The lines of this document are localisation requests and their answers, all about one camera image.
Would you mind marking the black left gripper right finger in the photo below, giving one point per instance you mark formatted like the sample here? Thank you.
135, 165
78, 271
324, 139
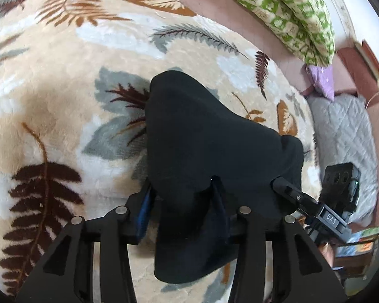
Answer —
300, 273

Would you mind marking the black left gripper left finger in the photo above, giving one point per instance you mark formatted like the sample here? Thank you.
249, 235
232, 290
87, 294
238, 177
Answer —
65, 272

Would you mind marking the black pants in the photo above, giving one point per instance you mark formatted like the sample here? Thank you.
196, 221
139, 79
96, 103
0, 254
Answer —
202, 160

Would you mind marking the person's right hand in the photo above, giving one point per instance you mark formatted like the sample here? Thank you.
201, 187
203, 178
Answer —
328, 252

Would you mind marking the grey quilted mat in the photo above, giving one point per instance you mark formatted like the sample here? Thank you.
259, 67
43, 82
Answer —
344, 134

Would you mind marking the purple cloth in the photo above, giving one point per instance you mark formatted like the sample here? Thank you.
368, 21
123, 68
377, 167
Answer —
322, 78

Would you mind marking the brown wooden headboard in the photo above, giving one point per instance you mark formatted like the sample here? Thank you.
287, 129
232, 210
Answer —
363, 67

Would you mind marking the beige leaf-pattern plush blanket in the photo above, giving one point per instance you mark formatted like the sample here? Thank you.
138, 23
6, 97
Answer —
74, 80

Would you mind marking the green and cream quilt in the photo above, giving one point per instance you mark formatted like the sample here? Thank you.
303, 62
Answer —
303, 26

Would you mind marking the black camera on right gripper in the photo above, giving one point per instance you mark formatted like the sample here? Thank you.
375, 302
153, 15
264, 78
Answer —
340, 189

